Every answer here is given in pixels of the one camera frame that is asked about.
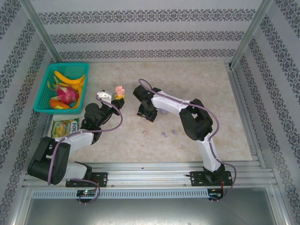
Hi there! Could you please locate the green snack packet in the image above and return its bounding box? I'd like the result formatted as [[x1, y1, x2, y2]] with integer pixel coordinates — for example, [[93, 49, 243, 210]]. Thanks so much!
[[51, 118, 81, 139]]

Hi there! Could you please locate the pink dragon fruit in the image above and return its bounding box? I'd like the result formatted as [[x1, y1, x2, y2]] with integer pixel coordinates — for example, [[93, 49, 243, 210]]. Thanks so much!
[[51, 85, 80, 103]]

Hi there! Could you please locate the orange fruit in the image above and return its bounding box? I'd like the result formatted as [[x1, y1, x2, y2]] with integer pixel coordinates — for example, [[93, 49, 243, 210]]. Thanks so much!
[[49, 99, 71, 110]]

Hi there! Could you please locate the green plastic basket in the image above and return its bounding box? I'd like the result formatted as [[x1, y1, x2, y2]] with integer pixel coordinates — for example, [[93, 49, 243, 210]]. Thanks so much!
[[33, 62, 90, 115]]

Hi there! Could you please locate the left circuit board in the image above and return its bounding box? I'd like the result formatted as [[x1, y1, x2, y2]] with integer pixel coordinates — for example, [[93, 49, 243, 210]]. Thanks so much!
[[77, 189, 96, 197]]

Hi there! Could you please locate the circuit board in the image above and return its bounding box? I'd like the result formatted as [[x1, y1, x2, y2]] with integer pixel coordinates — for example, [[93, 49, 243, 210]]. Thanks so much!
[[208, 188, 225, 199], [77, 189, 96, 197]]

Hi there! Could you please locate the right circuit board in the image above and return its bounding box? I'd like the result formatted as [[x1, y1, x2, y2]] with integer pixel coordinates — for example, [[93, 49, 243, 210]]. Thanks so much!
[[208, 188, 225, 199]]

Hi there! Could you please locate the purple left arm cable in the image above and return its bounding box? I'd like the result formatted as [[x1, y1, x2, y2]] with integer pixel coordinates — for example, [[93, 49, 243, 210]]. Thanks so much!
[[47, 97, 124, 206]]

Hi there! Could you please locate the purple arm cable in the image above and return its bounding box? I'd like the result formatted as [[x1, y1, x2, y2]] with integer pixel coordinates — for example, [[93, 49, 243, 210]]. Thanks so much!
[[47, 97, 124, 206], [138, 78, 237, 203]]

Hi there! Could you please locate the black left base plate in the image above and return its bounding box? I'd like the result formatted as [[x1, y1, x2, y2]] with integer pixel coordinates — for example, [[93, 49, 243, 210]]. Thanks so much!
[[65, 172, 109, 188]]

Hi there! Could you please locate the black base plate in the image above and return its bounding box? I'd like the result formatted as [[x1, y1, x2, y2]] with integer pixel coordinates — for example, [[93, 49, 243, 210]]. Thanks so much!
[[65, 172, 109, 188], [189, 171, 233, 188]]

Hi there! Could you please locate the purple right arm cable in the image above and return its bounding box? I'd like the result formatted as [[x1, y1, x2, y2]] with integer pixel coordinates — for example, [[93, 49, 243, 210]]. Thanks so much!
[[138, 78, 237, 203]]

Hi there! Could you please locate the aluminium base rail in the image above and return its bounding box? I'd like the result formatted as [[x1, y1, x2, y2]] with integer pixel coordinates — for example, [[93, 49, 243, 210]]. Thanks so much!
[[22, 161, 278, 188]]

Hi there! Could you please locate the slotted grey cable duct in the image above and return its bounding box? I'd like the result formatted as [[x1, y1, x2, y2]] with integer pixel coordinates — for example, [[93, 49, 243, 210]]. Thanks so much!
[[31, 189, 210, 199]]

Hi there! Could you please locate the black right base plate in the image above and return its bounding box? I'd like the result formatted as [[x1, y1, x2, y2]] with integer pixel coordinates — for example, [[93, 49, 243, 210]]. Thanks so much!
[[189, 171, 233, 188]]

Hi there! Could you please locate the aluminium side rail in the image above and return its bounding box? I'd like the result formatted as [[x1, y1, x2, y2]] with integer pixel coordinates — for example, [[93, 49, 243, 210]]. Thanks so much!
[[224, 61, 267, 168]]

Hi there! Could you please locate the aluminium corner post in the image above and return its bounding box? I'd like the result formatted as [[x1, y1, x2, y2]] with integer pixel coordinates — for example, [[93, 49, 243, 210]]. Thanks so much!
[[17, 0, 60, 64], [230, 0, 274, 69]]

